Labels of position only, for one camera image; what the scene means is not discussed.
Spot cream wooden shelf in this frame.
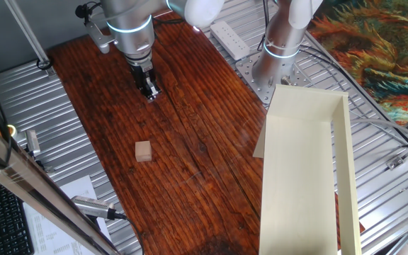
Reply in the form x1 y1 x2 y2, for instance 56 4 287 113
252 84 363 255

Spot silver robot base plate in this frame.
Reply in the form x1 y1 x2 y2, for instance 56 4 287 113
234 52 313 106

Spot silver ribbed exterior camera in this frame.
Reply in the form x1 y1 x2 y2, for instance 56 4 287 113
70 195 118 221

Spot metal frame beam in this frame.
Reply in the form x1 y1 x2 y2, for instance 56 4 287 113
0 102 122 255

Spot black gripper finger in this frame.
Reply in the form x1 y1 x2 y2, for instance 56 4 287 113
135 74 147 96
144 72 162 103

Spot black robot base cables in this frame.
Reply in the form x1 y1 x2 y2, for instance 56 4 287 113
259 0 408 146

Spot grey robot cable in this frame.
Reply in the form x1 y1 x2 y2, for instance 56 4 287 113
348 116 408 157

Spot brown wood-grain board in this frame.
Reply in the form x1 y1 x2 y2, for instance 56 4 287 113
46 6 366 255

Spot aluminium frame pole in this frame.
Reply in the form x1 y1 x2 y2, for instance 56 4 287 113
4 0 58 77

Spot black exterior camera cable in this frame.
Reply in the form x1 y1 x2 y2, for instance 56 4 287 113
113 211 145 255

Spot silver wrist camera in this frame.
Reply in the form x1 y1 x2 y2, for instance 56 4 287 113
84 19 117 55

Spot printed paper sheet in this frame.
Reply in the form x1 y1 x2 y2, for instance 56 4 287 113
22 175 113 255

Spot small wooden cube block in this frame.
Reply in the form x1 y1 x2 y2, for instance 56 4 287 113
135 140 153 163

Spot white power strip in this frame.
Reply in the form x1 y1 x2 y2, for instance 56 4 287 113
210 20 251 61

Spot colourful painted cloth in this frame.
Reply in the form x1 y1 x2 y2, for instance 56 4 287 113
308 0 408 125

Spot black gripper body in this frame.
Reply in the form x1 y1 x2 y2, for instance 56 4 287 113
128 56 155 84

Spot black keyboard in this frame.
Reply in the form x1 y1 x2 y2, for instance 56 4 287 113
0 169 35 255

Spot small silver bracket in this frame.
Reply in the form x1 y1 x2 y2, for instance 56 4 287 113
25 129 42 157

